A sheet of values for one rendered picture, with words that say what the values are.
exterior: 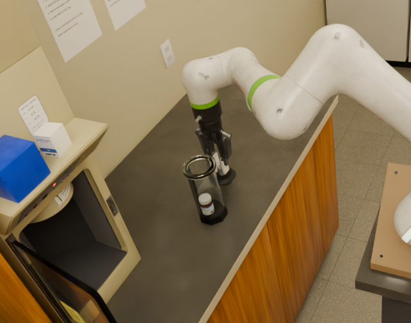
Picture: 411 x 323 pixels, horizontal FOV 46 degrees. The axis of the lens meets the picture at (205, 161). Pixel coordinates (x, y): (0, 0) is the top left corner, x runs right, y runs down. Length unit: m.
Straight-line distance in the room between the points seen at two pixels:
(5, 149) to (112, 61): 0.98
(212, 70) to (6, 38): 0.59
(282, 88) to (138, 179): 0.98
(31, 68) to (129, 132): 0.99
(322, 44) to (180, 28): 1.34
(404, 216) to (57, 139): 0.80
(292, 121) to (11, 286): 0.70
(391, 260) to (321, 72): 0.61
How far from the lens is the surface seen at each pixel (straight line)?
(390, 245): 1.43
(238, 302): 1.70
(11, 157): 1.04
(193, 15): 2.41
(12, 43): 1.14
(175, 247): 1.61
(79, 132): 1.20
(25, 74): 1.16
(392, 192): 1.43
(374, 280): 1.44
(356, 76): 1.07
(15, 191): 1.06
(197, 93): 1.46
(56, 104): 1.23
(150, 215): 1.74
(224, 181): 1.68
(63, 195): 1.32
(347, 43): 1.06
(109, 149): 2.02
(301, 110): 1.06
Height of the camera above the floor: 2.11
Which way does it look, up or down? 38 degrees down
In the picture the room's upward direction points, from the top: 16 degrees counter-clockwise
